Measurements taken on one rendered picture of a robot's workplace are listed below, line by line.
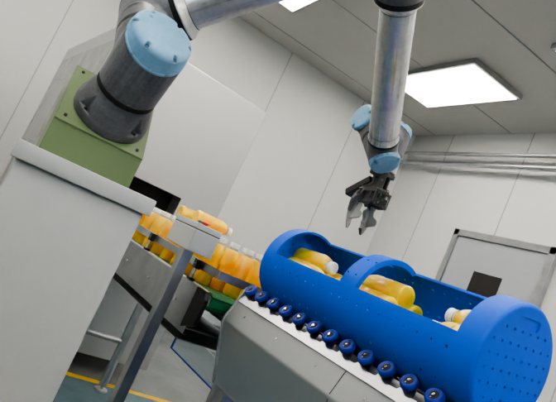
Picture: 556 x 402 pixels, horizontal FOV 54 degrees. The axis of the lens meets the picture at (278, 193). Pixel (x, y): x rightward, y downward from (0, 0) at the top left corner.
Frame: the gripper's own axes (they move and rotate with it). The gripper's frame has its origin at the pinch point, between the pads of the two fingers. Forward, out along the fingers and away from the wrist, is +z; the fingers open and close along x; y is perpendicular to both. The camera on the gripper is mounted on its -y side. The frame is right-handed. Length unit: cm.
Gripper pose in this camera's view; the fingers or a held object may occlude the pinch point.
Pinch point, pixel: (352, 227)
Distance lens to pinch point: 178.2
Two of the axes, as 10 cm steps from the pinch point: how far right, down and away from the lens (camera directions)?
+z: -4.0, 9.1, -1.2
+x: 7.5, 4.0, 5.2
